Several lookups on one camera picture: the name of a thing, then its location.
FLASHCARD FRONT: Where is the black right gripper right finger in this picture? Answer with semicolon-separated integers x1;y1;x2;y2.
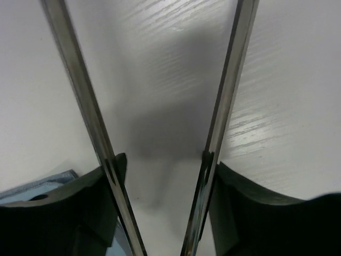
206;163;340;255

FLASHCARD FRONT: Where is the striped cloth placemat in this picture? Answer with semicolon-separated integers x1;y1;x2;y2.
0;169;128;256

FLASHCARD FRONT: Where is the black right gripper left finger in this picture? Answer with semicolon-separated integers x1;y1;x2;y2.
0;152;128;256

